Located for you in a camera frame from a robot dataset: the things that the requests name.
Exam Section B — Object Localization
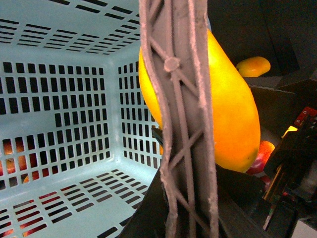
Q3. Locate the yellow mango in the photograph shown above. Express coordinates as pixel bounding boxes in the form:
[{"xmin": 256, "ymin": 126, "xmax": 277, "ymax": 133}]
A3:
[
  {"xmin": 236, "ymin": 56, "xmax": 271, "ymax": 77},
  {"xmin": 138, "ymin": 28, "xmax": 261, "ymax": 174}
]

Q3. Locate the light blue plastic basket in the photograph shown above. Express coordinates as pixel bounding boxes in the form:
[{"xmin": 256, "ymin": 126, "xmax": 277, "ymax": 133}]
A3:
[{"xmin": 0, "ymin": 0, "xmax": 161, "ymax": 238}]

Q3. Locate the brown basket handle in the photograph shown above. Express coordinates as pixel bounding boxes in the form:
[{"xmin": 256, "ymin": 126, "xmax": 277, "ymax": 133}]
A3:
[{"xmin": 139, "ymin": 0, "xmax": 219, "ymax": 238}]

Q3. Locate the yellow mango top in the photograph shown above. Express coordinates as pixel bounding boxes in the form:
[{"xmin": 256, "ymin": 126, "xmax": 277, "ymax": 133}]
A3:
[{"xmin": 236, "ymin": 56, "xmax": 271, "ymax": 77}]

